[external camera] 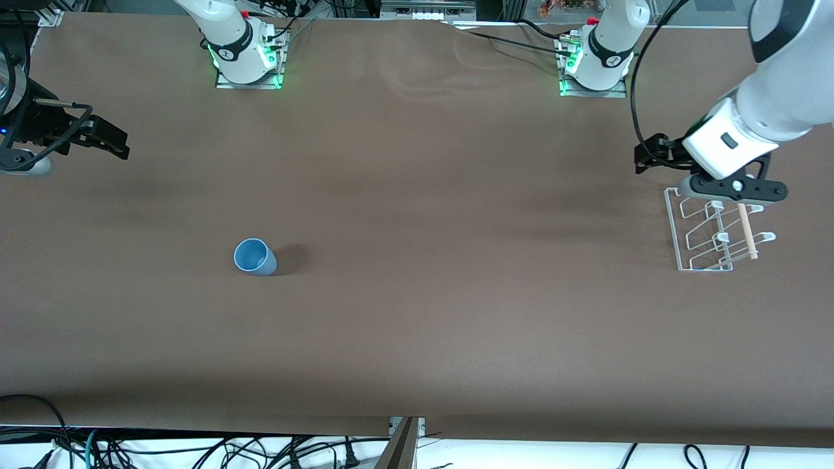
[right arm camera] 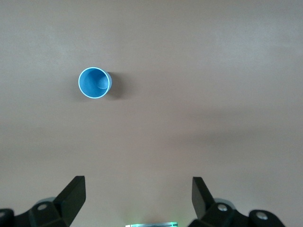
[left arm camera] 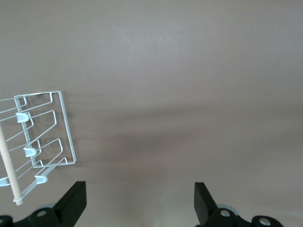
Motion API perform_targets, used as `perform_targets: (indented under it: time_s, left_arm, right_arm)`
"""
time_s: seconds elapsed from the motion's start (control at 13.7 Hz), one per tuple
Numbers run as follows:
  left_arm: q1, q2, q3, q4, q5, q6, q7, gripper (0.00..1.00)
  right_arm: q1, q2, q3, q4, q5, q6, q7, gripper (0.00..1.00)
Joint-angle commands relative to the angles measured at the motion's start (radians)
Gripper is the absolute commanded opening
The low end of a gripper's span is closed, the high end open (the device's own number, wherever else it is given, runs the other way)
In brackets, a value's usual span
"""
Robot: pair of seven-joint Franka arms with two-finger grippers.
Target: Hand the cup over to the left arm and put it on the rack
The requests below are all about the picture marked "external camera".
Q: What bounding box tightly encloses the blue plastic cup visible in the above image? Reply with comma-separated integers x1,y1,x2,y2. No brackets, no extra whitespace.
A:
233,238,278,277

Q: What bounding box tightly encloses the black looped floor cable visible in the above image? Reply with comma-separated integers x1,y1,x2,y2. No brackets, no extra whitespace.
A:
0,393,70,469

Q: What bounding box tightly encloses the white power strip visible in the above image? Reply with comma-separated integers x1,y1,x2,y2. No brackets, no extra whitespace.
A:
381,0,477,21

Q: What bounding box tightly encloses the wooden rack handle rod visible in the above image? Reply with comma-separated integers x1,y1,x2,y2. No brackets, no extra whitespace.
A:
736,202,760,261

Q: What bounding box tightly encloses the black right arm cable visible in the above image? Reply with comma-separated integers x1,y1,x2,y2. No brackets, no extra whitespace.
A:
0,98,96,175

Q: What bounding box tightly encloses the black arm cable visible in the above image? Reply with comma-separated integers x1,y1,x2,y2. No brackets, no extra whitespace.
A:
629,0,693,167
0,98,96,175

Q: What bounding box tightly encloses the aluminium table frame profile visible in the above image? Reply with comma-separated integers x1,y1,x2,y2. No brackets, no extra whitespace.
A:
375,416,425,469

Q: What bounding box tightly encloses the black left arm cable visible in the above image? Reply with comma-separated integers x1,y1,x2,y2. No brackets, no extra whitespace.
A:
629,0,693,167

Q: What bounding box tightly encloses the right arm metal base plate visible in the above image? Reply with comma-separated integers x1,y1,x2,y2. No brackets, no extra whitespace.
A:
214,29,289,91

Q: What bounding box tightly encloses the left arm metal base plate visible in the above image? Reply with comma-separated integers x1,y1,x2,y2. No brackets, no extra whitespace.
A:
557,36,630,99

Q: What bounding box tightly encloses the black table cable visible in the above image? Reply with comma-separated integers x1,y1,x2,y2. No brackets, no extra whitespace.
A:
450,23,575,59
518,18,578,44

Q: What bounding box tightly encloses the white wire cup rack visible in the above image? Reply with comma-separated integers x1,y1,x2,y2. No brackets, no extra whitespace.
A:
663,186,777,272

